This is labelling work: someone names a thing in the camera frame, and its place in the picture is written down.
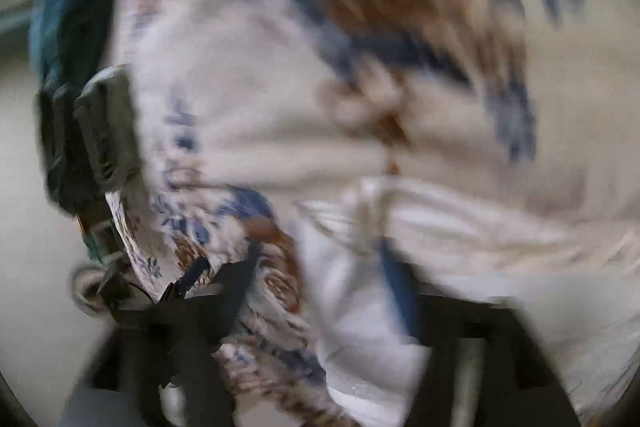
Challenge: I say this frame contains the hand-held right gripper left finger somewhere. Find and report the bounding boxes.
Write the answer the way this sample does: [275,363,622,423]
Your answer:
[90,252,263,427]

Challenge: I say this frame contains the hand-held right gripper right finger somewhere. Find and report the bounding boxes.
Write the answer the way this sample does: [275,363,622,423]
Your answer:
[380,242,581,427]

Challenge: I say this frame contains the white pants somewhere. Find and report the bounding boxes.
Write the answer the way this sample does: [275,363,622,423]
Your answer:
[292,177,640,427]

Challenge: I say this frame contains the folded blue jeans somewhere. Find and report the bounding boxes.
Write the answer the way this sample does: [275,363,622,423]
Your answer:
[37,64,143,215]

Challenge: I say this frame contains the floral blanket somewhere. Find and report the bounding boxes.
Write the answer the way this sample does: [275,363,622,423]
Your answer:
[105,0,640,427]

